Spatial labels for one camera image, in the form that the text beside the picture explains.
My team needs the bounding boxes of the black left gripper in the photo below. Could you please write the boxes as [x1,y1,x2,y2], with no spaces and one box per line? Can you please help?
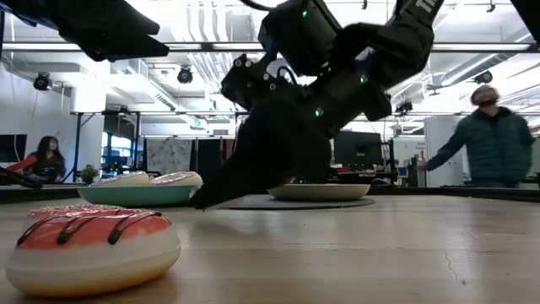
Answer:
[3,0,170,62]

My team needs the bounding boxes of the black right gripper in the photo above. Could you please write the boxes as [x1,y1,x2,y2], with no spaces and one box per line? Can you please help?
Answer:
[189,84,338,210]

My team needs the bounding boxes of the large pink glazed donut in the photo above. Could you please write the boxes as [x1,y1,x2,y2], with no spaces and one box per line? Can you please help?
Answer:
[149,171,204,187]

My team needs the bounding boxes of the large purple glazed donut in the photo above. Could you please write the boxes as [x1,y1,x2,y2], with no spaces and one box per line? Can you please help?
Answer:
[90,171,152,188]

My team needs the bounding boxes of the small orange dark-striped donut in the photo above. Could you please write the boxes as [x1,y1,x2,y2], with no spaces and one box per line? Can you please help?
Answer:
[6,209,183,298]

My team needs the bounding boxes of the small pink sprinkled donut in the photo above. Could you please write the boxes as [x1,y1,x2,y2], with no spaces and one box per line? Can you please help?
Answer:
[27,204,143,223]

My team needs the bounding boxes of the grey round woven mat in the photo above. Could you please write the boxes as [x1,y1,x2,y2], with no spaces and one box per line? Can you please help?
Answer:
[213,193,375,211]

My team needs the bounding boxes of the grey patterned cloth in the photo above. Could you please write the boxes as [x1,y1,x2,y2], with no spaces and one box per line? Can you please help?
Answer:
[146,138,193,174]

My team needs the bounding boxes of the beige plate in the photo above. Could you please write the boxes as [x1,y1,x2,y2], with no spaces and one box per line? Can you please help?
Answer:
[267,182,371,202]

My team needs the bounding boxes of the teal plate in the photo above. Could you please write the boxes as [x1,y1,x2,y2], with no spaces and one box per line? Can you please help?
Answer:
[76,183,199,209]

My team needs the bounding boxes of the black computer monitor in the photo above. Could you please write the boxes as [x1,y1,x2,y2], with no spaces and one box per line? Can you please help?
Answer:
[332,130,384,171]
[0,133,28,164]

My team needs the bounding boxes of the small potted plant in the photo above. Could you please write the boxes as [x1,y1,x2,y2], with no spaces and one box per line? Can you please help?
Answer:
[79,164,99,185]

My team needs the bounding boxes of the person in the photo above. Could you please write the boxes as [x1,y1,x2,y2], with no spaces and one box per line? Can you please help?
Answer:
[6,134,68,185]
[417,84,537,189]

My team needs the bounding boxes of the black overhead frame bar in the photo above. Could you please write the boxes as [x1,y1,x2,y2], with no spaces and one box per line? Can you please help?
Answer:
[0,41,540,53]

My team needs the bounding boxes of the black metal rig frame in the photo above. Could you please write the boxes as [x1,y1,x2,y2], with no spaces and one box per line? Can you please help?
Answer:
[69,110,143,183]

